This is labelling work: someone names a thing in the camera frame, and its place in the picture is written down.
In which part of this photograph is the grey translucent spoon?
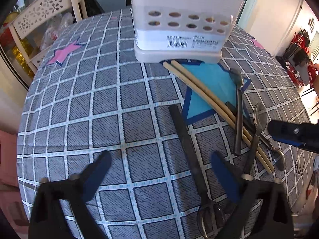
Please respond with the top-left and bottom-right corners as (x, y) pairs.
(243, 103), (267, 175)
(229, 69), (244, 155)

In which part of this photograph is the grey spoon bowl near right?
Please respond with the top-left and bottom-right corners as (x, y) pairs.
(225, 101), (286, 171)

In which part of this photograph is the wooden chopstick pair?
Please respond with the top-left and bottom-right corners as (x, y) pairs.
(170, 60), (274, 174)
(162, 61), (273, 175)

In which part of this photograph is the grey checked tablecloth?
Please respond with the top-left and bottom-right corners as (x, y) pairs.
(17, 9), (315, 238)

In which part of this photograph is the white plastic utensil holder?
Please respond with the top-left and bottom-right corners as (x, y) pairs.
(131, 0), (244, 64)

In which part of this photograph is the cream perforated storage rack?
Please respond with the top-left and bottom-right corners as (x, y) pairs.
(9, 0), (88, 73)

